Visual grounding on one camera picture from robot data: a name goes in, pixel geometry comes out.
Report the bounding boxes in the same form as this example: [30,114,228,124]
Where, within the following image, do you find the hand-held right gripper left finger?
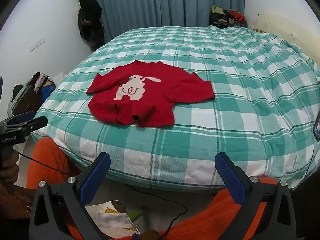
[29,152,111,240]

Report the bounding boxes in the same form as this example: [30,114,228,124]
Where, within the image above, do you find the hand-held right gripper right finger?
[215,152,293,240]

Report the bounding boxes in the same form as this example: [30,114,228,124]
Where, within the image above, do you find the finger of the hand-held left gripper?
[5,111,36,126]
[23,116,49,132]

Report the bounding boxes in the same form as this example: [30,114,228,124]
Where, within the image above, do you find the red sweater with white rabbit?
[86,60,215,127]

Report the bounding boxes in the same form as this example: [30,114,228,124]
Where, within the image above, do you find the person's left forearm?
[0,179,33,223]

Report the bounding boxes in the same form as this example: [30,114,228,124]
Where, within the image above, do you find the heap of clothes on floor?
[31,72,57,102]

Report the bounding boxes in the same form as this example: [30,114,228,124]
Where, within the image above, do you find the dark hanging clothes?
[77,0,105,53]

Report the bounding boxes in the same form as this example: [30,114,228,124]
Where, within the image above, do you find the pile of colourful clothes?
[209,5,248,29]

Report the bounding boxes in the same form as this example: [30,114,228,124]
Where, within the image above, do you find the person's left hand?
[0,153,20,181]

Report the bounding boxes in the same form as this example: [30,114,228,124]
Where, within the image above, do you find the person's orange fleece pants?
[26,137,278,240]

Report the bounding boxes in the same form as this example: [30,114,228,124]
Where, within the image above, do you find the papers on floor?
[85,200,141,236]

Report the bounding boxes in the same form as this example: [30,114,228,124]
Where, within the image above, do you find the green floor object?
[127,209,145,222]

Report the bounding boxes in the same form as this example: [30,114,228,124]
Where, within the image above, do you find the green checked bed blanket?
[30,25,320,193]

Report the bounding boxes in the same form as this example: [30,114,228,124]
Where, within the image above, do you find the beige board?
[251,12,305,49]

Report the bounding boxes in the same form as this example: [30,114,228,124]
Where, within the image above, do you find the blue-grey curtain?
[84,0,245,44]

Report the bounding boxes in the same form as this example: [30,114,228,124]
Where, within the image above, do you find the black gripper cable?
[15,149,82,177]

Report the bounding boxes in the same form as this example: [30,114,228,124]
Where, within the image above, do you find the black cable on floor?
[124,184,188,240]

